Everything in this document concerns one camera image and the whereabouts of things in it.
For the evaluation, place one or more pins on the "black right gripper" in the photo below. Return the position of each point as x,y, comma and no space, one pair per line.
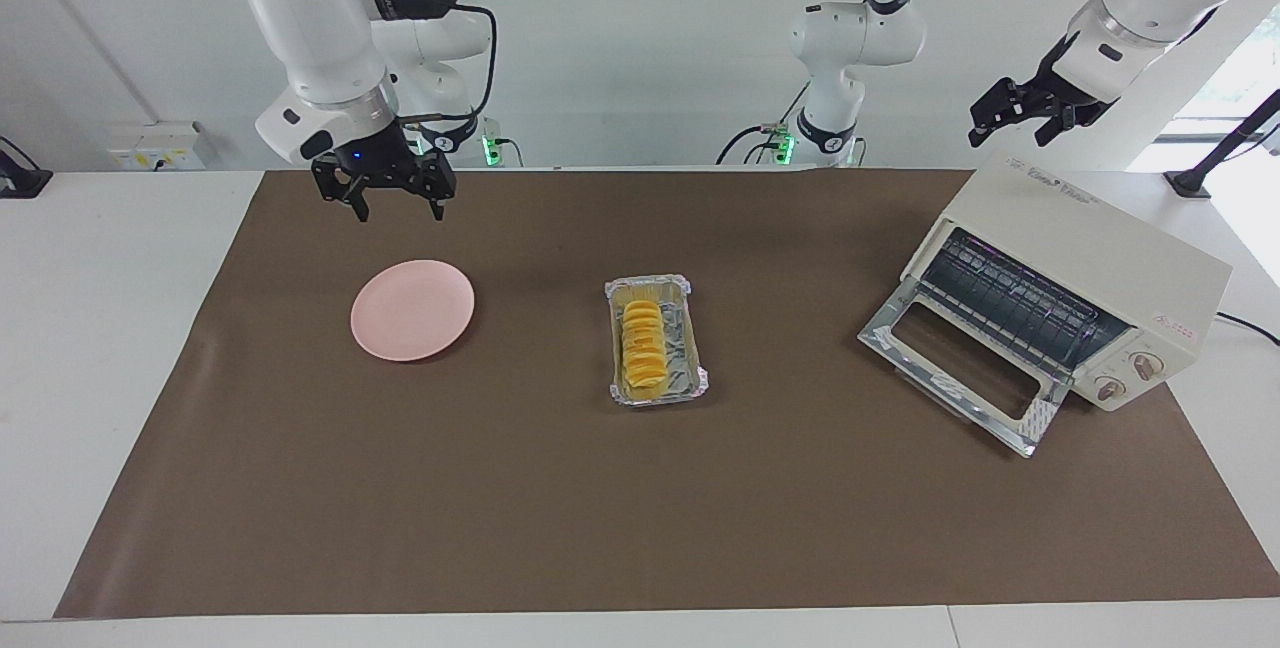
385,168

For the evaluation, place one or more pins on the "pink round plate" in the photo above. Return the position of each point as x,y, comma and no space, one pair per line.
412,311

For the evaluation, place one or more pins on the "glass oven door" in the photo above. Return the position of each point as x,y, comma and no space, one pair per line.
900,323

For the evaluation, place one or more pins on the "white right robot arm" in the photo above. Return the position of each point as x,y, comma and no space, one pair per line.
310,18

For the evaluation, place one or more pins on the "golden bread loaf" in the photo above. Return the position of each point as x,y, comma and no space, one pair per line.
645,348

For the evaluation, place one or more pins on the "white toaster oven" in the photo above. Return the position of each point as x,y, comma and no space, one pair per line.
1100,238

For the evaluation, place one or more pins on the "black camera stand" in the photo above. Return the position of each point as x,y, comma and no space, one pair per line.
1190,183

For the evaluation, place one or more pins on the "brown table mat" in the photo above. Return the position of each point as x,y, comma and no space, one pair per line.
600,488

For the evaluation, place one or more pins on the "green lit base connector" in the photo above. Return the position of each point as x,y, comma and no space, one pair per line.
782,146
491,148

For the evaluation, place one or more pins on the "aluminium foil tray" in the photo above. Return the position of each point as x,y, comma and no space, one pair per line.
685,338

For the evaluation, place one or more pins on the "black table clamp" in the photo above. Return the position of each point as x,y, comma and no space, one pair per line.
25,183

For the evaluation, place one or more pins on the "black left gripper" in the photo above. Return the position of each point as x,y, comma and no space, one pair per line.
1045,88

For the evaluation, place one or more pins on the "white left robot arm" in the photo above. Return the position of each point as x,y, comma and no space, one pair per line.
855,33

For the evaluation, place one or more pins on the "bright window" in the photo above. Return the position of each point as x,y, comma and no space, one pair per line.
1235,68

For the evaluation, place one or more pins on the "white wall socket box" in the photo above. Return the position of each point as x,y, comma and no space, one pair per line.
155,146

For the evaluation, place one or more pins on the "beige oven knob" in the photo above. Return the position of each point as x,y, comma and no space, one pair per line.
1144,365
1110,390

